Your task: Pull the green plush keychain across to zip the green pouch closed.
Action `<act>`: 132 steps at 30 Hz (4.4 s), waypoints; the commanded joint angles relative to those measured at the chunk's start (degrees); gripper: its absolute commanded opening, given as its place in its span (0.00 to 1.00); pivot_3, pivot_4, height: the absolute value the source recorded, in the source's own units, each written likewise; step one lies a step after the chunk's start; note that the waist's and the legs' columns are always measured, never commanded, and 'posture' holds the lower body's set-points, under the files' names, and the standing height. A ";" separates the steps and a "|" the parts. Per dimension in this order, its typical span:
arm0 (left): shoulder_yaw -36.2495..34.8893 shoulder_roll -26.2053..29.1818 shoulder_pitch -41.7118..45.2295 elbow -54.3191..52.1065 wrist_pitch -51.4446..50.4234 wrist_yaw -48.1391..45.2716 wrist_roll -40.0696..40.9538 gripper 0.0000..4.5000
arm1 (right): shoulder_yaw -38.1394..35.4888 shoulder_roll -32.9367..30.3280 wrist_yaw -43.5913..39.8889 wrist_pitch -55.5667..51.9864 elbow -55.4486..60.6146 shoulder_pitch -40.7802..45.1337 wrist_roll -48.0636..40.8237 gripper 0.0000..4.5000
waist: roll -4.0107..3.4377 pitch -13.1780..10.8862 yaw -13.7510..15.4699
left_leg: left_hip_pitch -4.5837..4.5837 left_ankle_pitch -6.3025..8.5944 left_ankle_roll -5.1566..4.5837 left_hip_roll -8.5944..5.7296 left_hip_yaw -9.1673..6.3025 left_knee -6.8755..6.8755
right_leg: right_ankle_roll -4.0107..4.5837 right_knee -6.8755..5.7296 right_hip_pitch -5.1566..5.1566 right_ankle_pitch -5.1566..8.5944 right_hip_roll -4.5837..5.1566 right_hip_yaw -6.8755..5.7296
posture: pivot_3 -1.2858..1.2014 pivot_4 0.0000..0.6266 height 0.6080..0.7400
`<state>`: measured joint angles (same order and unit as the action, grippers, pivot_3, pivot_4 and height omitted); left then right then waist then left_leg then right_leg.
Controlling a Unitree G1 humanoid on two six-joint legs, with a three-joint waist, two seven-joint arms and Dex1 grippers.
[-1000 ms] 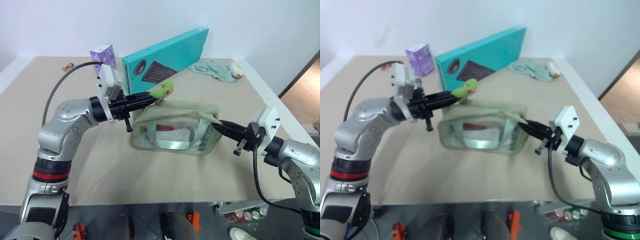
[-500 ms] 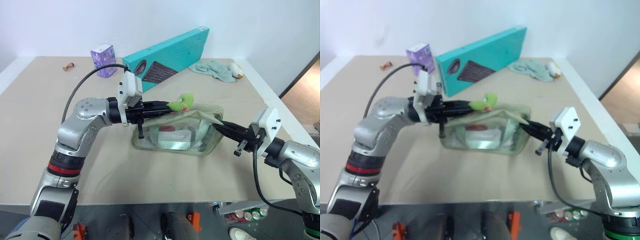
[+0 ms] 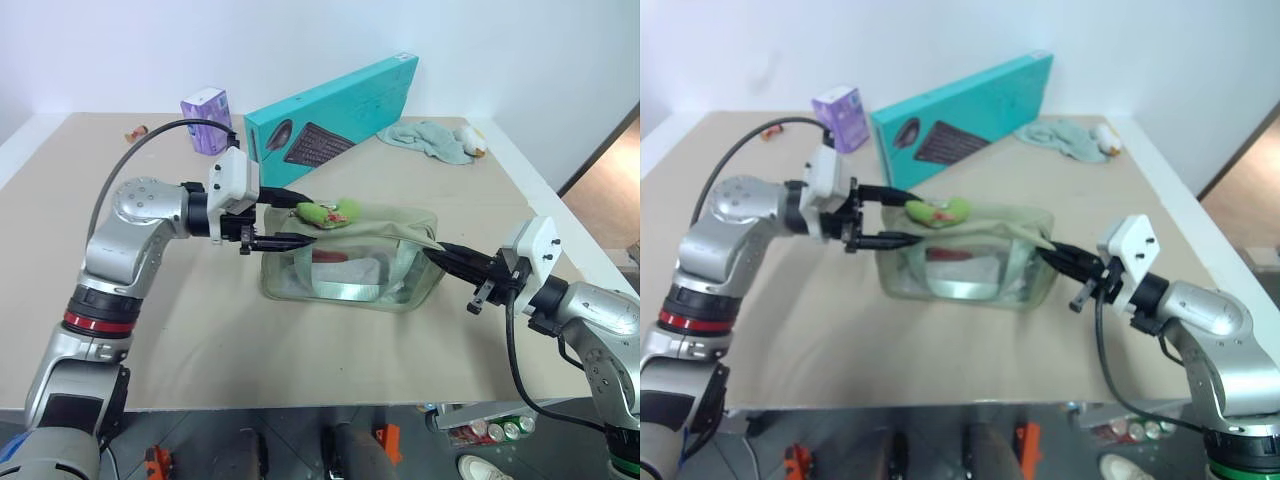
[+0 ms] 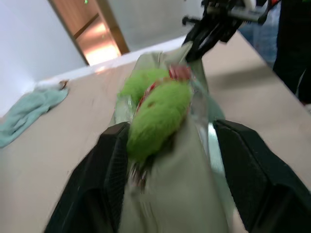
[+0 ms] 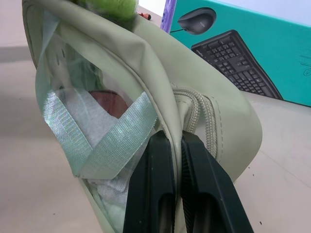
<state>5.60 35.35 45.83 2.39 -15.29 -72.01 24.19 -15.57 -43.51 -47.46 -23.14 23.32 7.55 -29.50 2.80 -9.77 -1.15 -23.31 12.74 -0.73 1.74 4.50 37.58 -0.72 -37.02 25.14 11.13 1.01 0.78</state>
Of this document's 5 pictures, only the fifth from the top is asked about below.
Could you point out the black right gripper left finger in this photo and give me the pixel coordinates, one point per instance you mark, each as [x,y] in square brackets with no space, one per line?
[145,184]

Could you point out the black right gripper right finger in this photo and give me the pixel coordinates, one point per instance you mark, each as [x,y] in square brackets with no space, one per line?
[213,191]

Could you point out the pale green zip pouch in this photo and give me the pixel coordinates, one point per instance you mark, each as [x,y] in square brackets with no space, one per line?
[194,80]

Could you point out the white cloth inside pouch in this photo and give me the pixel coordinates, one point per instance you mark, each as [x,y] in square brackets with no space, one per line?
[82,111]

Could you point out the teal keyboard and mouse box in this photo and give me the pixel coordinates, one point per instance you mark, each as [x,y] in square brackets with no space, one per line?
[255,43]

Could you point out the small red and black object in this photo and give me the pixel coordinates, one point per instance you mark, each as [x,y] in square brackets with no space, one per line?
[145,16]

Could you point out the purple patterned box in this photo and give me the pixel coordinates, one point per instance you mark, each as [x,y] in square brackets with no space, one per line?
[167,14]

